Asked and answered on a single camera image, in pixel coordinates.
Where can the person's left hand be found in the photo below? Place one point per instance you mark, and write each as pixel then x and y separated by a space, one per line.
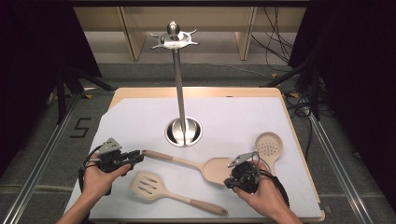
pixel 96 183

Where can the beige solid spatula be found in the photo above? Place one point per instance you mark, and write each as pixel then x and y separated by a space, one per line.
pixel 214 169

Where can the steel utensil rack stand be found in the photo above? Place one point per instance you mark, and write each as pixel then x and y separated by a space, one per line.
pixel 179 81

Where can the light wooden shelf unit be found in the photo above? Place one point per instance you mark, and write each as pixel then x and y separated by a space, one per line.
pixel 218 18

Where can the metal floor rail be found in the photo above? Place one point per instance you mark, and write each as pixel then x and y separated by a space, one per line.
pixel 37 168
pixel 339 171

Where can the black curtain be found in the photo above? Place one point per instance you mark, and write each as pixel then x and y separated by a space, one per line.
pixel 31 62
pixel 358 77

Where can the black stand legs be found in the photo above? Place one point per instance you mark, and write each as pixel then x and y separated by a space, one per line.
pixel 62 93
pixel 314 93

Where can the wooden board with white sheet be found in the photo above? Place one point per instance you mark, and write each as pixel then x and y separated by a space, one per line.
pixel 236 118

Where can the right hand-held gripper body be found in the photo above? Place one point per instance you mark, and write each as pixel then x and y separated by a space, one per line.
pixel 246 174

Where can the beige slotted spatula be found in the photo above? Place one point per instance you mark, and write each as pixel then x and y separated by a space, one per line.
pixel 199 203

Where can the beige perforated skimmer spoon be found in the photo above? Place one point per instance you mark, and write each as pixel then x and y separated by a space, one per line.
pixel 271 163

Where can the person's right hand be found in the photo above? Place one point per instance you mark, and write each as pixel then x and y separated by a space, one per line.
pixel 267 193

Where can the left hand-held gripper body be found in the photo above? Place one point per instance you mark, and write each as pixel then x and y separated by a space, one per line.
pixel 109 158

